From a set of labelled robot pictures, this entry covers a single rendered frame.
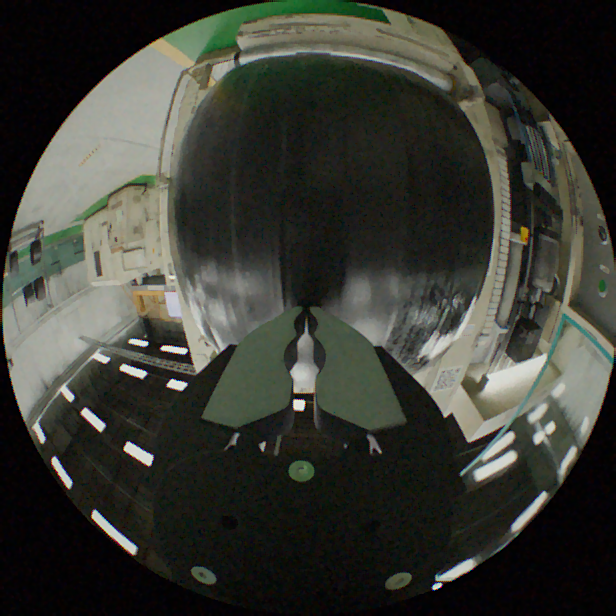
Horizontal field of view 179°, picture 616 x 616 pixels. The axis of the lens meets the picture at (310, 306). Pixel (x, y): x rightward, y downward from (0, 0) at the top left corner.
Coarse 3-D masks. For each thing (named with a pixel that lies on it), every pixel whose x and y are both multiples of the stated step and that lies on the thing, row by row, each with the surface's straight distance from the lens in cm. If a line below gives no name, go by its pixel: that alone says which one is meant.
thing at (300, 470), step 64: (256, 448) 6; (192, 512) 6; (256, 512) 5; (320, 512) 5; (384, 512) 5; (448, 512) 6; (192, 576) 6; (256, 576) 6; (320, 576) 5; (384, 576) 6
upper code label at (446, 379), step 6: (456, 366) 54; (462, 366) 56; (444, 372) 53; (450, 372) 54; (456, 372) 56; (438, 378) 53; (444, 378) 55; (450, 378) 56; (456, 378) 58; (438, 384) 55; (444, 384) 56; (450, 384) 58; (432, 390) 55; (438, 390) 57
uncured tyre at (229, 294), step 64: (256, 64) 22; (320, 64) 20; (384, 64) 26; (192, 128) 17; (256, 128) 14; (320, 128) 13; (384, 128) 14; (448, 128) 18; (192, 192) 14; (256, 192) 12; (320, 192) 12; (384, 192) 12; (448, 192) 15; (192, 256) 15; (256, 256) 12; (320, 256) 12; (384, 256) 13; (448, 256) 15; (256, 320) 15; (384, 320) 15; (448, 320) 18
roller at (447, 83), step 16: (256, 48) 39; (272, 48) 38; (288, 48) 38; (304, 48) 38; (320, 48) 38; (336, 48) 38; (352, 48) 38; (240, 64) 39; (400, 64) 39; (416, 64) 41; (432, 80) 42; (448, 80) 43
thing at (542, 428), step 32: (576, 352) 54; (544, 384) 59; (576, 384) 55; (512, 416) 65; (544, 416) 60; (576, 416) 56; (512, 448) 68; (544, 448) 62; (576, 448) 59; (480, 480) 80; (512, 480) 70; (544, 480) 65; (480, 512) 84; (512, 512) 74; (480, 544) 89; (448, 576) 112
